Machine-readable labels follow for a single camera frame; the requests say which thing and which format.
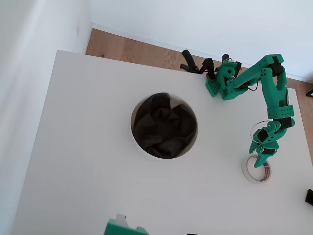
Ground white tape roll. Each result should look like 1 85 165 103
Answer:
241 154 272 184

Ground black crumpled cloth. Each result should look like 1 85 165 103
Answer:
133 92 198 159

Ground white round bowl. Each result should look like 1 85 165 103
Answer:
129 92 199 160

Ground green printed stand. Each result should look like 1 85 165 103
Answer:
104 213 150 235

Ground thin wrist cable loop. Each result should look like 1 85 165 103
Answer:
249 120 272 145

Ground thin shoulder cable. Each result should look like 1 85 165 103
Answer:
246 79 261 92

